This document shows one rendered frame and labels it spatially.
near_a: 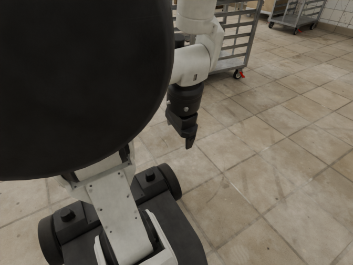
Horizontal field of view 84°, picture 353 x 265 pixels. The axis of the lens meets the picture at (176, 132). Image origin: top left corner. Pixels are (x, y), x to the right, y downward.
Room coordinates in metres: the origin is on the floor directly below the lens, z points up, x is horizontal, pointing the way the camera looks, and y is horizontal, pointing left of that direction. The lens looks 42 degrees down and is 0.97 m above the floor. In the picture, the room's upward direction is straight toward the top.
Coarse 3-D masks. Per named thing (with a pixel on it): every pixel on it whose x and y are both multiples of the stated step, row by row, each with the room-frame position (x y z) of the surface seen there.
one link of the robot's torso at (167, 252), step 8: (152, 216) 0.30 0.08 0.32; (160, 232) 0.24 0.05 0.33; (96, 240) 0.22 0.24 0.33; (160, 240) 0.22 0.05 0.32; (96, 248) 0.20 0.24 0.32; (168, 248) 0.20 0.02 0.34; (96, 256) 0.18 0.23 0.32; (104, 256) 0.18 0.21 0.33; (160, 256) 0.18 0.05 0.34; (168, 256) 0.18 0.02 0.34; (104, 264) 0.16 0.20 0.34; (144, 264) 0.15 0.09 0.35; (152, 264) 0.15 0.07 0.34; (160, 264) 0.16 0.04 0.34; (168, 264) 0.16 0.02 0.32; (176, 264) 0.17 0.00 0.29
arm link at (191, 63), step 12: (180, 36) 0.45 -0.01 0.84; (180, 48) 0.41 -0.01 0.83; (192, 48) 0.41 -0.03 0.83; (204, 48) 0.41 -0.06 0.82; (180, 60) 0.38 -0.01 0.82; (192, 60) 0.38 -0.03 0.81; (204, 60) 0.40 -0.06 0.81; (180, 72) 0.37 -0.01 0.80; (192, 72) 0.38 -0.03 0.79; (204, 72) 0.40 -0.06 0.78; (180, 84) 0.37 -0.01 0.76; (192, 84) 0.39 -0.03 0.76; (180, 96) 0.38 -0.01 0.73; (192, 96) 0.38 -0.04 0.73
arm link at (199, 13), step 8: (184, 0) 0.36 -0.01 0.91; (192, 0) 0.36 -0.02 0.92; (200, 0) 0.36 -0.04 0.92; (208, 0) 0.36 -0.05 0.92; (216, 0) 0.38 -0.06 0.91; (184, 8) 0.37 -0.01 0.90; (192, 8) 0.36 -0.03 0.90; (200, 8) 0.36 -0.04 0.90; (208, 8) 0.36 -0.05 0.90; (184, 16) 0.37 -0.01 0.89; (192, 16) 0.36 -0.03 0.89; (200, 16) 0.36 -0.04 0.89; (208, 16) 0.37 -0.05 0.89
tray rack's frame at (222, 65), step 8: (224, 8) 2.32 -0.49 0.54; (240, 8) 2.13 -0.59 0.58; (256, 8) 1.91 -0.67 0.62; (240, 16) 2.11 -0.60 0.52; (256, 16) 1.89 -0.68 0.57; (256, 24) 1.90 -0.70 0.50; (248, 40) 1.92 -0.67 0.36; (248, 48) 1.89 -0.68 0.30; (248, 56) 1.90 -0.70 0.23; (224, 64) 1.90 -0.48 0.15; (232, 64) 1.90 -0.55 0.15; (240, 64) 1.89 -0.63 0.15; (216, 72) 1.76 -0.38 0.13
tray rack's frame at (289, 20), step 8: (288, 0) 3.51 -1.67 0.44; (304, 0) 3.31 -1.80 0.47; (272, 8) 3.69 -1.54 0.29; (272, 16) 3.68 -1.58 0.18; (280, 16) 3.84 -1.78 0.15; (288, 16) 3.85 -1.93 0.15; (296, 16) 3.85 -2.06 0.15; (272, 24) 3.71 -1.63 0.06; (288, 24) 3.39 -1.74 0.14; (296, 24) 3.29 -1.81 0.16; (304, 24) 3.42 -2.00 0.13; (296, 32) 3.33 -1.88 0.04
